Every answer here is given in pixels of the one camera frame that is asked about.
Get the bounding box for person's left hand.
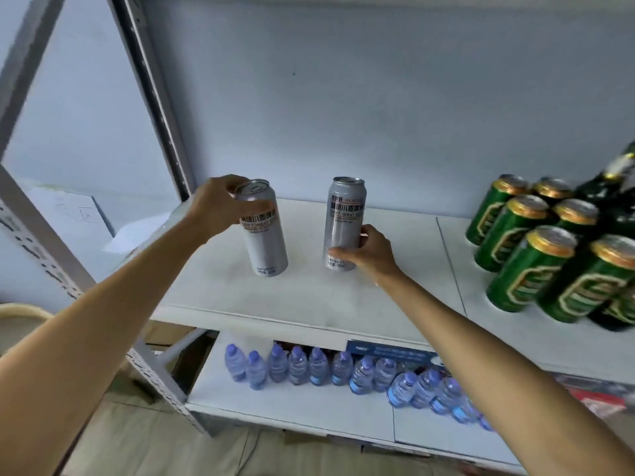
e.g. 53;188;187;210
187;174;254;241

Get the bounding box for person's right hand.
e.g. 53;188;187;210
328;224;404;286

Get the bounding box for silver beverage can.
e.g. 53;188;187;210
233;179;289;278
324;176;368;272

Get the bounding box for person's left forearm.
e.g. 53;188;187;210
0;213;209;476

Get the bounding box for person's right forearm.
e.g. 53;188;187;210
376;270;635;476

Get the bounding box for blue shelf label strip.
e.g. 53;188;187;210
345;339;448;375

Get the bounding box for row of clear water bottles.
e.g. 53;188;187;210
224;342;497;433

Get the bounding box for white metal shelving rack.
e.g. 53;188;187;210
0;0;635;476

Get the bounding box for white cardboard box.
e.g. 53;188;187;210
22;185;118;256

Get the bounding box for group of green beer cans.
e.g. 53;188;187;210
465;173;635;333

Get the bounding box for beige wicker basket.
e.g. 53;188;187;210
0;302;54;355

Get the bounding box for dark green glass bottle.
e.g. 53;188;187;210
574;140;635;239

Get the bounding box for red snack packets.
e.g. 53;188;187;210
553;373;628;419

